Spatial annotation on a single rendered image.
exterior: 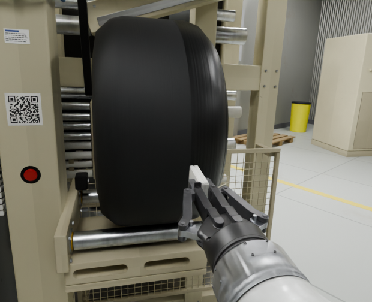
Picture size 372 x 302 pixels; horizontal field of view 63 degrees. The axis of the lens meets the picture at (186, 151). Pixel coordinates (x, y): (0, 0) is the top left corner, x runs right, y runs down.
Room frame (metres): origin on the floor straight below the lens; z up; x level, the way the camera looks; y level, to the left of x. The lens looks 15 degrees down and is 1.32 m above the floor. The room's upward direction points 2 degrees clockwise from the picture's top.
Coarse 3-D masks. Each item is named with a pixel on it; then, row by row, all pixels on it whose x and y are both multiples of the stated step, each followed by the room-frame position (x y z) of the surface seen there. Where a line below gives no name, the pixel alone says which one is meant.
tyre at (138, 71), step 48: (96, 48) 0.68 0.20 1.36; (144, 48) 0.66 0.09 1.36; (192, 48) 0.69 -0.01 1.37; (96, 96) 0.61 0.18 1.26; (144, 96) 0.60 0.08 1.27; (192, 96) 0.62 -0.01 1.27; (96, 144) 0.60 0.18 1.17; (144, 144) 0.58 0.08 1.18; (192, 144) 0.60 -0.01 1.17; (144, 192) 0.60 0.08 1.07
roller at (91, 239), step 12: (120, 228) 0.71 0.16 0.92; (132, 228) 0.71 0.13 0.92; (144, 228) 0.71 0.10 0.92; (156, 228) 0.72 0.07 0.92; (168, 228) 0.72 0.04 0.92; (72, 240) 0.66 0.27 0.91; (84, 240) 0.66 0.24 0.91; (96, 240) 0.67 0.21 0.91; (108, 240) 0.68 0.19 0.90; (120, 240) 0.68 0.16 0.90; (132, 240) 0.69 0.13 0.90; (144, 240) 0.70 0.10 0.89; (156, 240) 0.71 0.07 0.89; (168, 240) 0.72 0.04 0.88
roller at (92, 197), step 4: (84, 192) 0.94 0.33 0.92; (88, 192) 0.94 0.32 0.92; (92, 192) 0.94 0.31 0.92; (96, 192) 0.95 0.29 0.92; (84, 196) 0.93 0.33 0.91; (88, 196) 0.93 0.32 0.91; (92, 196) 0.94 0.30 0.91; (96, 196) 0.94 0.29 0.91; (84, 200) 0.93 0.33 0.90; (88, 200) 0.93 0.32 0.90; (92, 200) 0.93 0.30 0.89; (96, 200) 0.94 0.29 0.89
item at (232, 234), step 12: (228, 216) 0.38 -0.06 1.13; (204, 228) 0.35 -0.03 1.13; (216, 228) 0.35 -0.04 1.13; (228, 228) 0.32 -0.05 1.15; (240, 228) 0.31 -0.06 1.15; (252, 228) 0.31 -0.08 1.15; (204, 240) 0.33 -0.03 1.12; (216, 240) 0.31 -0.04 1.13; (228, 240) 0.30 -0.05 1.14; (240, 240) 0.29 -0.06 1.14; (216, 252) 0.30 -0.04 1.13; (216, 264) 0.29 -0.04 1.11
